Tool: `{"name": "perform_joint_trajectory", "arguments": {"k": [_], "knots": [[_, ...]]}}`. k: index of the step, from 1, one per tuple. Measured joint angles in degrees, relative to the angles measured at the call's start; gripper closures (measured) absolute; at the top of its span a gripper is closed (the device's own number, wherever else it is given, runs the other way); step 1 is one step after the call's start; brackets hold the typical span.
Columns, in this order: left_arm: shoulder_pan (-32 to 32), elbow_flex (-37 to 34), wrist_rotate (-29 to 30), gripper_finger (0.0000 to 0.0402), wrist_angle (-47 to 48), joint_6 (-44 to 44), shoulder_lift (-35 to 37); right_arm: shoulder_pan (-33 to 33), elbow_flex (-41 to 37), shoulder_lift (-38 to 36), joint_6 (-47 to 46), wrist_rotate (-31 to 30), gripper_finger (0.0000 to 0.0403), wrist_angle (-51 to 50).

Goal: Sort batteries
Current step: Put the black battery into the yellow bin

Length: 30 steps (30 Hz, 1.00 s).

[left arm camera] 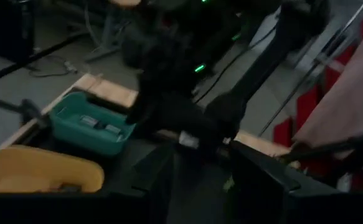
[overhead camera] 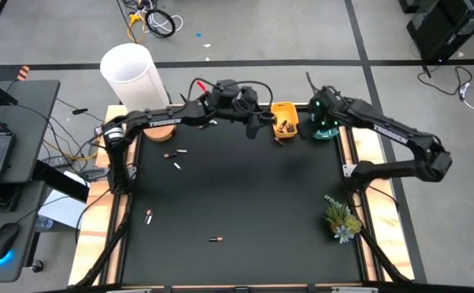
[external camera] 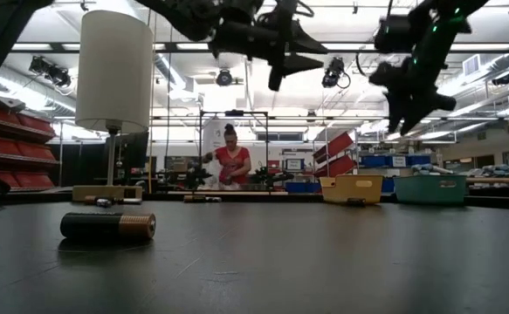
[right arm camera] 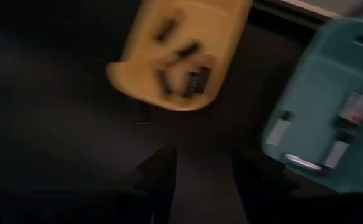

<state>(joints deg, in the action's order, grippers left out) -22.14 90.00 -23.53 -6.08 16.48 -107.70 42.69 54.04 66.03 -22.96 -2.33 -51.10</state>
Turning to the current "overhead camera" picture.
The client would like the silver frame bracket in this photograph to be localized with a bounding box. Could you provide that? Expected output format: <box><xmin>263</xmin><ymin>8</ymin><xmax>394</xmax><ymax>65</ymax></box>
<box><xmin>106</xmin><ymin>287</ymin><xmax>153</xmax><ymax>293</ymax></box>
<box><xmin>331</xmin><ymin>286</ymin><xmax>379</xmax><ymax>293</ymax></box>

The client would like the black side desk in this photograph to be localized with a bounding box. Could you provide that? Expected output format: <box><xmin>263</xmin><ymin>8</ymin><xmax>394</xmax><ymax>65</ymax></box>
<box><xmin>0</xmin><ymin>79</ymin><xmax>62</xmax><ymax>284</ymax></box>

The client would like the white shade table lamp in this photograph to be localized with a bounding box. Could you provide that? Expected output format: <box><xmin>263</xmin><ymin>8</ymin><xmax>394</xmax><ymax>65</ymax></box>
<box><xmin>99</xmin><ymin>42</ymin><xmax>178</xmax><ymax>142</ymax></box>

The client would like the large black equipment case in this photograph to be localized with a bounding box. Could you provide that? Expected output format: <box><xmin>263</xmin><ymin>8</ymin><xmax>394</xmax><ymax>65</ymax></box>
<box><xmin>406</xmin><ymin>0</ymin><xmax>474</xmax><ymax>62</ymax></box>

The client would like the black mouse with blue light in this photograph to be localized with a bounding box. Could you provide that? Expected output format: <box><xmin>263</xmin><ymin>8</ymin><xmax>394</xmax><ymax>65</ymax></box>
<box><xmin>0</xmin><ymin>222</ymin><xmax>21</xmax><ymax>265</ymax></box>

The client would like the yellow floor cable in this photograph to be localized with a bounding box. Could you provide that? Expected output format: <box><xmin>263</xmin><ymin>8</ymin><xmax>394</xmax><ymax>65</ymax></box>
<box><xmin>126</xmin><ymin>11</ymin><xmax>148</xmax><ymax>44</ymax></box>

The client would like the black coiled cable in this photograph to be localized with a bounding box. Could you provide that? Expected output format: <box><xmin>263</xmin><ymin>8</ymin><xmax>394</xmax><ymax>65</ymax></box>
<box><xmin>144</xmin><ymin>8</ymin><xmax>177</xmax><ymax>40</ymax></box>

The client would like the black floor cable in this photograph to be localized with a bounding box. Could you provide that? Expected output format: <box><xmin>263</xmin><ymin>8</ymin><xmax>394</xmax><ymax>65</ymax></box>
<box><xmin>417</xmin><ymin>60</ymin><xmax>474</xmax><ymax>98</ymax></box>

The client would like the teal plastic bin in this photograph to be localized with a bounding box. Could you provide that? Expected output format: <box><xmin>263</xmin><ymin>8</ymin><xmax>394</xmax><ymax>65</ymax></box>
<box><xmin>311</xmin><ymin>121</ymin><xmax>341</xmax><ymax>141</ymax></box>

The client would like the yellow desk cable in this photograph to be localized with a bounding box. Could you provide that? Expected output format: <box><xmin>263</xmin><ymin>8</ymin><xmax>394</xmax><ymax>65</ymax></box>
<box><xmin>43</xmin><ymin>138</ymin><xmax>99</xmax><ymax>162</ymax></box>

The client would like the wooden side board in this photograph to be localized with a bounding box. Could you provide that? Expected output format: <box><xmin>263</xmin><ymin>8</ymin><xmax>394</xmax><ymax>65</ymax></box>
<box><xmin>340</xmin><ymin>102</ymin><xmax>416</xmax><ymax>282</ymax></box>
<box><xmin>67</xmin><ymin>104</ymin><xmax>140</xmax><ymax>286</ymax></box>

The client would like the yellow plastic bin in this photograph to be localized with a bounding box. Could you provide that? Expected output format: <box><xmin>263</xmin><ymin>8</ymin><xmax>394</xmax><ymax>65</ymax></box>
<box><xmin>270</xmin><ymin>101</ymin><xmax>300</xmax><ymax>139</ymax></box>

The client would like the potted succulent plant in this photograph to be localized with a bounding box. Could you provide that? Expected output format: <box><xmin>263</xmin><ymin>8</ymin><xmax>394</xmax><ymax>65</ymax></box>
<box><xmin>324</xmin><ymin>195</ymin><xmax>363</xmax><ymax>244</ymax></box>

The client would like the white box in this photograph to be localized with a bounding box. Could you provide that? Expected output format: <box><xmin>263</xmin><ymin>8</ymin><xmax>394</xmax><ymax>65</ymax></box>
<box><xmin>37</xmin><ymin>170</ymin><xmax>89</xmax><ymax>233</ymax></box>

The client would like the white floor cable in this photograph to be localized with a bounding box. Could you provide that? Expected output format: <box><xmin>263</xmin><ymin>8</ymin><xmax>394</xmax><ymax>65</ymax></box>
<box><xmin>154</xmin><ymin>11</ymin><xmax>185</xmax><ymax>36</ymax></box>

